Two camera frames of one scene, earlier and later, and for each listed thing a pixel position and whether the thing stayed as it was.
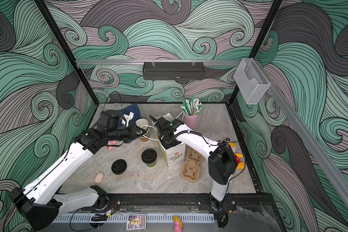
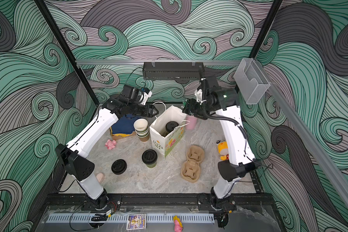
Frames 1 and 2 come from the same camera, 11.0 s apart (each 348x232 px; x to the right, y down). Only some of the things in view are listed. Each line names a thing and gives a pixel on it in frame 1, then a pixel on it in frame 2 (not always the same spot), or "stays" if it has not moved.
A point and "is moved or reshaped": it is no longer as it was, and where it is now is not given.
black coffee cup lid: x=149 y=155 stays
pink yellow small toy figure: x=178 y=225 stays
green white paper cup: x=151 y=165 stays
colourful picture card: x=136 y=222 stays
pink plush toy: x=111 y=142 stays
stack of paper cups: x=143 y=123 stays
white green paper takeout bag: x=173 y=155 is moved or reshaped
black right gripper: x=164 y=143 to x=193 y=105
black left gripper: x=133 y=130 to x=149 y=113
